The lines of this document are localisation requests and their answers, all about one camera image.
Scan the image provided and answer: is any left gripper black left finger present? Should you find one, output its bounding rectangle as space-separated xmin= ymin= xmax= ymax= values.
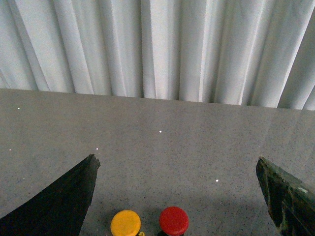
xmin=0 ymin=154 xmax=100 ymax=236

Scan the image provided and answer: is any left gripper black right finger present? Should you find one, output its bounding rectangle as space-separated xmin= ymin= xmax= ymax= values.
xmin=256 ymin=157 xmax=315 ymax=236

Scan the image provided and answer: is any yellow push button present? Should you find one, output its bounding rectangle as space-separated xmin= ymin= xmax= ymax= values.
xmin=110 ymin=209 xmax=145 ymax=236

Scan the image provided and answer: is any red push button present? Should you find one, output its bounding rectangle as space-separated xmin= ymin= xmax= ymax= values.
xmin=157 ymin=206 xmax=189 ymax=236

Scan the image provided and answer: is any white pleated curtain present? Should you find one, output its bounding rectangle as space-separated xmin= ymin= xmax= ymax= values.
xmin=0 ymin=0 xmax=315 ymax=111

